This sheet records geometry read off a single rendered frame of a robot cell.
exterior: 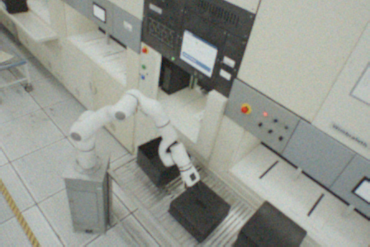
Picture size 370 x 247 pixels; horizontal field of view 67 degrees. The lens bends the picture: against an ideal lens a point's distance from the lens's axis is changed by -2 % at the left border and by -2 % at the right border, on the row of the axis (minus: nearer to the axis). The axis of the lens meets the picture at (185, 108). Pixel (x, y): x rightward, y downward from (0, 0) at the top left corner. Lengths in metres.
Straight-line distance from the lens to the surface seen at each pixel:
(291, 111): 1.62
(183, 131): 2.30
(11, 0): 4.28
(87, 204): 2.36
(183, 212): 1.85
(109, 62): 3.08
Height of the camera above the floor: 2.43
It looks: 38 degrees down
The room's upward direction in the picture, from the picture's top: 11 degrees clockwise
